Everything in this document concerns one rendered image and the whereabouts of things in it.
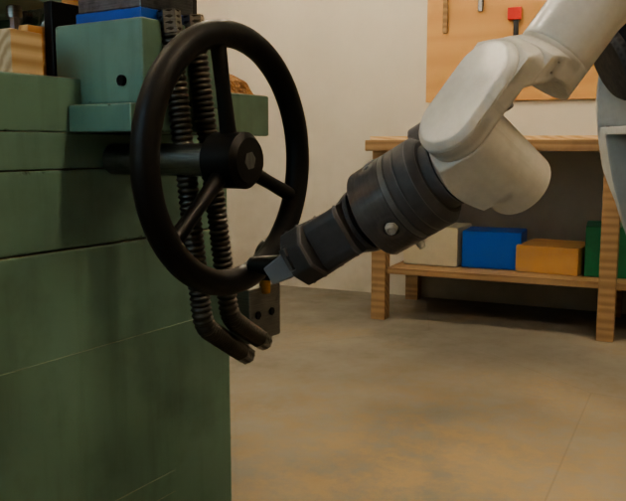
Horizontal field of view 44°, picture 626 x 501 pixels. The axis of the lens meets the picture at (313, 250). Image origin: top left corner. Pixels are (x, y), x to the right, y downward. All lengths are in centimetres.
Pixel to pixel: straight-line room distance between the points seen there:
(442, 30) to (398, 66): 30
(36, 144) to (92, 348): 25
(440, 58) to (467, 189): 355
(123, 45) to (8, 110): 14
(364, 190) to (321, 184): 376
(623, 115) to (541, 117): 297
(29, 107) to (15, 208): 11
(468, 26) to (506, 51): 354
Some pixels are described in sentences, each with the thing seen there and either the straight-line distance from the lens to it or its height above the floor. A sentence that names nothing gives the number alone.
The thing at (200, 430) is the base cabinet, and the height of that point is 43.
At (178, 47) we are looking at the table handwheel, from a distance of 77.
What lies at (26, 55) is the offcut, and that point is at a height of 92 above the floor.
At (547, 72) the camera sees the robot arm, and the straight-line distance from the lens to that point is 68.
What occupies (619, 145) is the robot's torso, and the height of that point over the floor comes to 83.
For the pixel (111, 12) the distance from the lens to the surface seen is 91.
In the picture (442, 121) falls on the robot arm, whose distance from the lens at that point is 67.
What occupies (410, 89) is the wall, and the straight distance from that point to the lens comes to 428.
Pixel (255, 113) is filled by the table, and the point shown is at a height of 87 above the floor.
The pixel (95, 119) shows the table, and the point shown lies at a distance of 88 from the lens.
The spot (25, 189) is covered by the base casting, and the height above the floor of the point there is 78.
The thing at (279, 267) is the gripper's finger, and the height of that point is 70.
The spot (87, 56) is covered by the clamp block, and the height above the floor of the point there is 92.
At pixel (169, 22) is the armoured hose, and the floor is 96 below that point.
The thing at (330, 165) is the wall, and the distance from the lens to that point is 444.
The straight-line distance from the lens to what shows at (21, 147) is 87.
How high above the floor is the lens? 83
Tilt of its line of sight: 8 degrees down
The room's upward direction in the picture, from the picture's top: straight up
